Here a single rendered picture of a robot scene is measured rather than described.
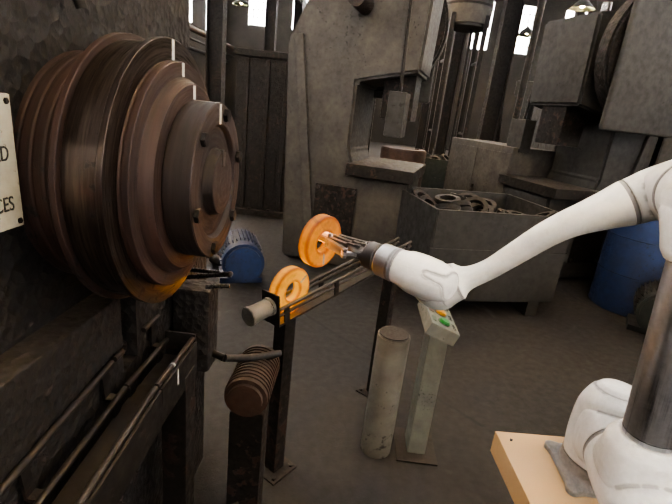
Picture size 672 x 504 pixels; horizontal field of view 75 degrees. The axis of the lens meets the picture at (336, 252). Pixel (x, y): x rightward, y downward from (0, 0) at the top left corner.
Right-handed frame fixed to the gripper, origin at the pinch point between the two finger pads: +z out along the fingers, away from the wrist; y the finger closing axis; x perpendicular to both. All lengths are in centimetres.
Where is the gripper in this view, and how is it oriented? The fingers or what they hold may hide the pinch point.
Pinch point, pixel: (321, 235)
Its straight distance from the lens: 127.3
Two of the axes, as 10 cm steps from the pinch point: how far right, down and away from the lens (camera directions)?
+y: 6.2, -1.9, 7.7
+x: 1.5, -9.3, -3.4
